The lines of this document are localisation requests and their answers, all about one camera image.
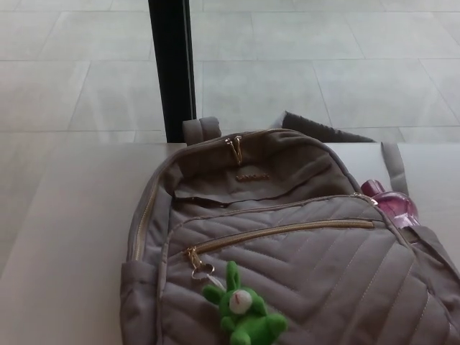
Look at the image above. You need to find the grey quilted backpack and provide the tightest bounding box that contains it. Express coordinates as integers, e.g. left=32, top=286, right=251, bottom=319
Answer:
left=119, top=110, right=460, bottom=345

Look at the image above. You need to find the green plush bunny keychain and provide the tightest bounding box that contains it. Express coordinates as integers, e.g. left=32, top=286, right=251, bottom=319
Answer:
left=190, top=260, right=288, bottom=345

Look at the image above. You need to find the pink transparent water bottle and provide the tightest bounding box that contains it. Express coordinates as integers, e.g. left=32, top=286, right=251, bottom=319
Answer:
left=360, top=179, right=420, bottom=230

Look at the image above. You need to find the black window frame post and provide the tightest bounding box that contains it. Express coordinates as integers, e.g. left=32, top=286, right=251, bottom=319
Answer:
left=147, top=0, right=198, bottom=144

